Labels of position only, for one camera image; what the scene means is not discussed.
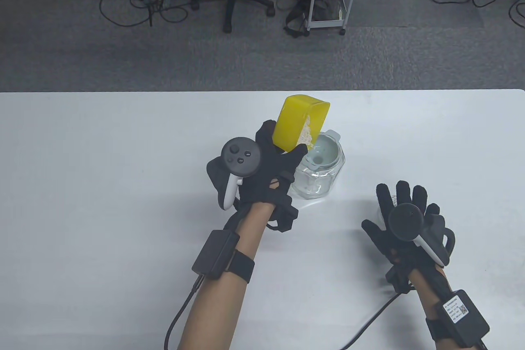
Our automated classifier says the clear glass jar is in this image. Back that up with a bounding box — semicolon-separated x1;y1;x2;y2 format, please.
290;132;347;200

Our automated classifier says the yellow plastic container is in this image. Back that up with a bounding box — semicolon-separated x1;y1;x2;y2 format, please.
272;94;331;153

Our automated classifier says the plain black sensor box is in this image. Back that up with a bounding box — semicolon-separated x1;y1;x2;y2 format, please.
191;230;241;280

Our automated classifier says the black wrist strap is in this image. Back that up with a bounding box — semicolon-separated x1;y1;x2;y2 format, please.
425;315;460;345
223;251;255;284

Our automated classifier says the person's right forearm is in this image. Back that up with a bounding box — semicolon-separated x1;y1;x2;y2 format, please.
408;265;452;323

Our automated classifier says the person's right hand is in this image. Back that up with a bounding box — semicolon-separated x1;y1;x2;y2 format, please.
361;180;445;273

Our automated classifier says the white rice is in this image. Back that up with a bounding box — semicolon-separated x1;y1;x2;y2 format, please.
297;114;319;150

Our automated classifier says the person's left hand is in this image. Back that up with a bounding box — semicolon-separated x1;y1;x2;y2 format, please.
206;120;308;208

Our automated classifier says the grey-blue plastic funnel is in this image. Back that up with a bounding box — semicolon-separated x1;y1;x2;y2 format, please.
305;130;343;170

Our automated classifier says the black cable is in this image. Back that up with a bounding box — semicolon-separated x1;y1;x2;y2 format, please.
164;274;206;350
340;290;401;350

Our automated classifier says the black sensor box white label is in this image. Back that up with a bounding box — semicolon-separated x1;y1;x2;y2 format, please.
441;289;490;347

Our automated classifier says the person's left forearm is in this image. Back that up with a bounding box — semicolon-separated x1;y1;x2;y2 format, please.
176;201;274;350

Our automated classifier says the black and white controller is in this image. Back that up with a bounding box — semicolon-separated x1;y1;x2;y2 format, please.
388;203;456;267
220;136;263;211

